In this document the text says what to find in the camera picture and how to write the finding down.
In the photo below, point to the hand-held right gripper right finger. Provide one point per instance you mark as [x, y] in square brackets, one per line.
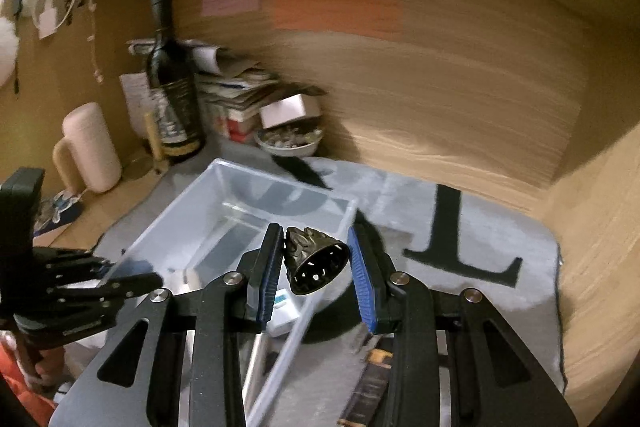
[362, 287]

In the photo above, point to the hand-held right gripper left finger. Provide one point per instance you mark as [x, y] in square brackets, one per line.
[267, 277]

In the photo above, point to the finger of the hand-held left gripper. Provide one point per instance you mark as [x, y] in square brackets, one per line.
[125, 284]
[75, 262]

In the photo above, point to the white plug adapter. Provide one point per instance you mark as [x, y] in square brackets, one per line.
[285, 314]

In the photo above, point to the small black metal cone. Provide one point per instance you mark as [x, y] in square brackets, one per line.
[315, 264]

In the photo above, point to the clear plastic bin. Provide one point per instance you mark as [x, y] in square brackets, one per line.
[240, 202]

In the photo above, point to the person's left hand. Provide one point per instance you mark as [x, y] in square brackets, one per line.
[37, 364]

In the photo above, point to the blue white printed packet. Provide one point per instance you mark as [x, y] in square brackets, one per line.
[60, 207]

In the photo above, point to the grey printed mat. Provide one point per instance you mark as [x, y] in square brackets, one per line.
[425, 217]

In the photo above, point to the black gold lighter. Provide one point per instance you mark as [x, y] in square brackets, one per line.
[372, 382]

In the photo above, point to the beige mug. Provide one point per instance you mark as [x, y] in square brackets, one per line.
[92, 152]

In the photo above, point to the bowl of stones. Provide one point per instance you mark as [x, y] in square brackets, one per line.
[287, 142]

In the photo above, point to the yellow pencil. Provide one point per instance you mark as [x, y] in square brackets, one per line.
[154, 142]

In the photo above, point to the orange cloth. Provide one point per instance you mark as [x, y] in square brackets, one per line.
[20, 404]

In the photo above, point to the red white box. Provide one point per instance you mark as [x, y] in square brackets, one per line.
[235, 123]

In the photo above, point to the white loofah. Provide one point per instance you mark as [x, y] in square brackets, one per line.
[5, 52]

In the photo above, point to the white paper note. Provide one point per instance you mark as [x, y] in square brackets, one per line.
[135, 97]

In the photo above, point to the small white box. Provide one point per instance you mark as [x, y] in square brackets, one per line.
[290, 109]

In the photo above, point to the dark wine bottle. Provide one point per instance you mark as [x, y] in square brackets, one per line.
[172, 102]

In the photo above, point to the white hanging tag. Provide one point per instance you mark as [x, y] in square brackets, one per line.
[46, 22]

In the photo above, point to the stack of papers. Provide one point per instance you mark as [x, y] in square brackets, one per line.
[235, 82]

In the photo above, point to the orange sticky note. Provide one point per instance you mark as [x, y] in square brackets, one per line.
[340, 17]

